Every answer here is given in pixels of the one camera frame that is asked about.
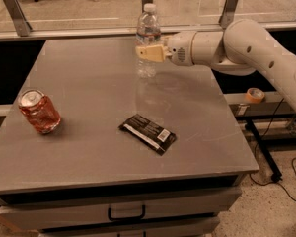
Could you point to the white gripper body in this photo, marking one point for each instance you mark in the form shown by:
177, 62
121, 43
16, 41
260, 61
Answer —
179, 50

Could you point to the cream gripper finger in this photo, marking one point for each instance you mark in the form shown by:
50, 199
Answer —
155, 52

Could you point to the clear plastic water bottle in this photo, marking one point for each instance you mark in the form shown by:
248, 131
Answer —
147, 32

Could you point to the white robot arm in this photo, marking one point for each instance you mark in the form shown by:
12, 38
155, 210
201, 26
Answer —
244, 47

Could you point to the red coke can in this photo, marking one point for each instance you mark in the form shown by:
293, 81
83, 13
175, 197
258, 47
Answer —
39, 111

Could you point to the black snack bar wrapper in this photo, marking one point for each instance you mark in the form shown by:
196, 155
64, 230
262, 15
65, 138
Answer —
151, 134

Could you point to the orange tape roll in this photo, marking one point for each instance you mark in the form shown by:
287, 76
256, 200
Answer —
255, 95

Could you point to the black table leg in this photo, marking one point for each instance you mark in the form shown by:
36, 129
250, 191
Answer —
276, 174

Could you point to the upper grey drawer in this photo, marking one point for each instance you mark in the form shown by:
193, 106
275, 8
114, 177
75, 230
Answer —
100, 210

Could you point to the grey drawer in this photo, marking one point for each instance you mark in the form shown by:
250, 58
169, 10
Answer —
190, 227
100, 210

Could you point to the lower grey drawer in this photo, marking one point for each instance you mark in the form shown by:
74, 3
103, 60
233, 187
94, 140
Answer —
190, 227

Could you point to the right metal railing bracket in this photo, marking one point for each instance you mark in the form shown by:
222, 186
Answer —
228, 13

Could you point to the left metal railing bracket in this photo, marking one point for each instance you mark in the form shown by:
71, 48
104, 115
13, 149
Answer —
22, 27

